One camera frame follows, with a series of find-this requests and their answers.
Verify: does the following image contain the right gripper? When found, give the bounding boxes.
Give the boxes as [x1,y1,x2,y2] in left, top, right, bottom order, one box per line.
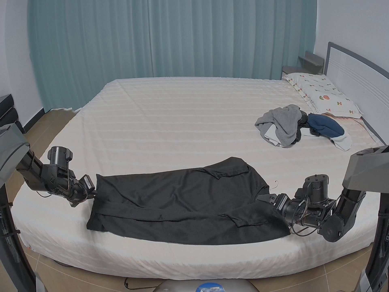
[257,193,306,225]

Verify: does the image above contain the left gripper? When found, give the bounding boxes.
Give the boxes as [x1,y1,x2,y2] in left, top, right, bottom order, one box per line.
[71,175,97,208]

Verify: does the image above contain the black T-shirt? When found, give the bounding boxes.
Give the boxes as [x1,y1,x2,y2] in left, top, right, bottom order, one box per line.
[86,156,291,246]

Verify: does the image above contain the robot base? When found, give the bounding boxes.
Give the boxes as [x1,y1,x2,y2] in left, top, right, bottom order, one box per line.
[153,279,257,292]

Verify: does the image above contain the pile of clothes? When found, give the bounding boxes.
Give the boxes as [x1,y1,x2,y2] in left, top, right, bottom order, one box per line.
[255,104,353,151]

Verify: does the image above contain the bed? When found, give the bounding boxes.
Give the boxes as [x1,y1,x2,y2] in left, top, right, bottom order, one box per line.
[12,41,389,280]

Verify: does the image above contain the black chest of drawers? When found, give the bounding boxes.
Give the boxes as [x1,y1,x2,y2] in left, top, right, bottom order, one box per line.
[0,94,25,133]

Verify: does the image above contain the white printed pillow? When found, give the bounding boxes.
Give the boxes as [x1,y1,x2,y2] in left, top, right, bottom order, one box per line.
[282,72,364,119]

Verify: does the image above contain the grey bedside table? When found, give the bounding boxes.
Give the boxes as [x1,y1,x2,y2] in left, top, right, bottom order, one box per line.
[282,51,325,75]

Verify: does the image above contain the blue-green curtain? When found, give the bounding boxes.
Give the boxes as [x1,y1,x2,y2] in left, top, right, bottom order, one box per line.
[27,0,152,112]
[149,0,318,80]

